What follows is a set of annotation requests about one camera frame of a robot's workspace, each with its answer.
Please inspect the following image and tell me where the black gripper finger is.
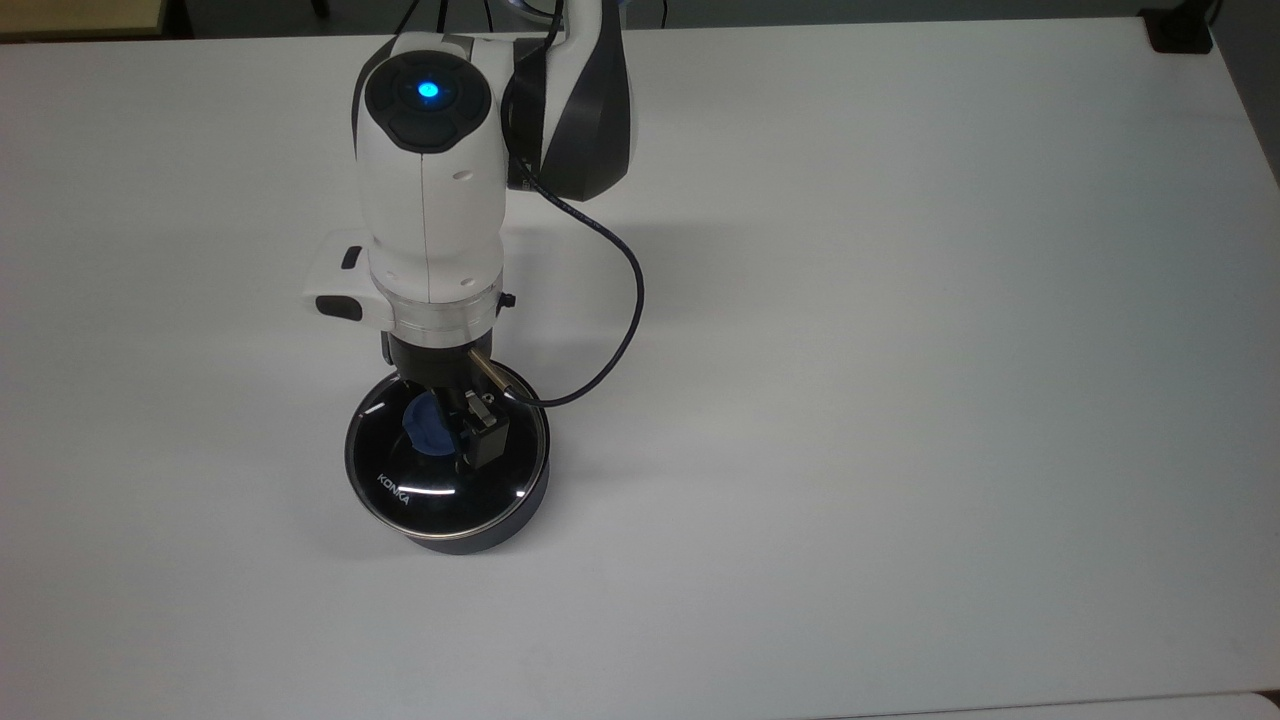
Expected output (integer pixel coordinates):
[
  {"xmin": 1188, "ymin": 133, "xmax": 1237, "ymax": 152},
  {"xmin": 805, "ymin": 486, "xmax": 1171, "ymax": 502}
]
[{"xmin": 462, "ymin": 388, "xmax": 512, "ymax": 468}]

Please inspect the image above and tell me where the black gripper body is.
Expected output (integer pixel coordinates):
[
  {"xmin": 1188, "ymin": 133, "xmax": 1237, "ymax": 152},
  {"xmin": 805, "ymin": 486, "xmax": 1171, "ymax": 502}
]
[{"xmin": 380, "ymin": 330, "xmax": 483, "ymax": 413}]

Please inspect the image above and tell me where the glass lid with blue knob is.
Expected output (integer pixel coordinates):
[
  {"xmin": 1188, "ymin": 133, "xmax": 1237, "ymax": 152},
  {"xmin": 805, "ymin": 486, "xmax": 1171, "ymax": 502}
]
[{"xmin": 345, "ymin": 365, "xmax": 550, "ymax": 541}]

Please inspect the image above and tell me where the brown wooden board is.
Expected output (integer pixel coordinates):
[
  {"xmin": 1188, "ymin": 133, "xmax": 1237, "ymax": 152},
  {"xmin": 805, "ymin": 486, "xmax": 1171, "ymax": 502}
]
[{"xmin": 0, "ymin": 0, "xmax": 167, "ymax": 43}]

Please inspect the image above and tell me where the black pole with table clamp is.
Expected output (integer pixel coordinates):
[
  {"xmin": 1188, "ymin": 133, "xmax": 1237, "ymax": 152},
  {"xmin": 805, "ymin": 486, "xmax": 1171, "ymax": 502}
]
[{"xmin": 1140, "ymin": 8, "xmax": 1217, "ymax": 56}]

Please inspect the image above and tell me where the dark saucepan with blue handle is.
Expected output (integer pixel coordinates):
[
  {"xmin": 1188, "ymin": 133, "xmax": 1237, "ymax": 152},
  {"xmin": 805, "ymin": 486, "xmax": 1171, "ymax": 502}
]
[{"xmin": 350, "ymin": 440, "xmax": 553, "ymax": 556}]

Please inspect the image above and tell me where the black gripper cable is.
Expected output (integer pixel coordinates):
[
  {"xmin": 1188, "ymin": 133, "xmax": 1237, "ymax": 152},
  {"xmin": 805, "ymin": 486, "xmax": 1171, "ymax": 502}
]
[{"xmin": 470, "ymin": 150, "xmax": 647, "ymax": 409}]

